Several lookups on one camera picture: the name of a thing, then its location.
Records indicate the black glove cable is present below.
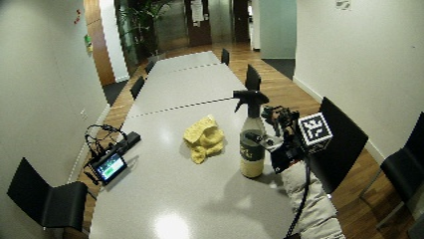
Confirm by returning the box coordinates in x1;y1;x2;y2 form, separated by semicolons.
283;155;313;239

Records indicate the yellow cloth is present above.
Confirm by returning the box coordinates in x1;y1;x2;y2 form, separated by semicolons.
184;115;226;165

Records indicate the dark wooden door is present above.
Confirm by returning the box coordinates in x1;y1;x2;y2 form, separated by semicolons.
185;0;213;47

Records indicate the light wooden door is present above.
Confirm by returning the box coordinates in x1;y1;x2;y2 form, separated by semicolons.
83;0;119;87

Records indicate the green wall sign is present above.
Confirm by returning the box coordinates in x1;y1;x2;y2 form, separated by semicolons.
84;33;95;54

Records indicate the tangle of black cables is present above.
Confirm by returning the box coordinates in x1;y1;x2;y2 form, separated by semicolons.
84;123;130;157

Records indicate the green potted plant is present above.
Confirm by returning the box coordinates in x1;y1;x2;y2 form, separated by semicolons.
116;0;173;62

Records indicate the spray bottle with black trigger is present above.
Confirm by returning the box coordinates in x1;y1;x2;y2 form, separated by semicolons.
231;89;270;179

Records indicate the white paper sheet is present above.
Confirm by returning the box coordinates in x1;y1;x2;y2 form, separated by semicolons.
190;0;206;23

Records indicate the black camera box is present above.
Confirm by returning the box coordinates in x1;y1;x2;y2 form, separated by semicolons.
115;130;144;151

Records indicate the grey wall sign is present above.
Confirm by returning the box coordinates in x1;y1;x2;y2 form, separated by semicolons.
334;0;352;11

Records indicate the white marker cube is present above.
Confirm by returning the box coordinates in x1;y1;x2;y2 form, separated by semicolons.
297;112;334;154

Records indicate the small monitor with lit screen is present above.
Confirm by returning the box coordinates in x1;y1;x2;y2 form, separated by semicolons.
89;151;130;186

